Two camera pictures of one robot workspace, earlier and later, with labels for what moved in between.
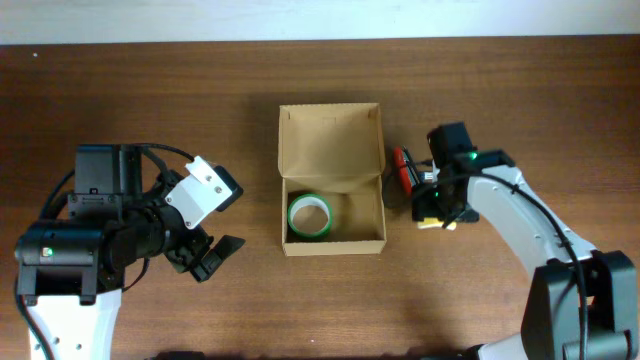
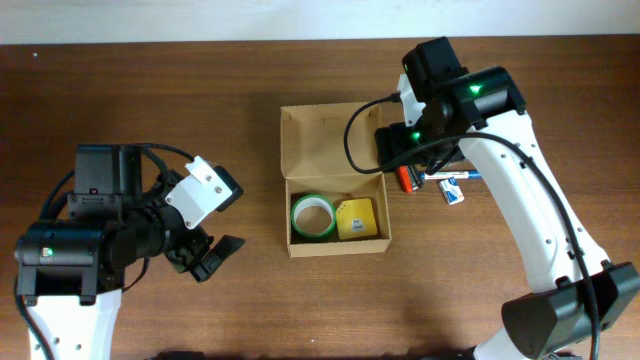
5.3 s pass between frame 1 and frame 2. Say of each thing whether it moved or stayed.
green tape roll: stayed
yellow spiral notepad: moved
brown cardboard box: stayed
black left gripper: stayed
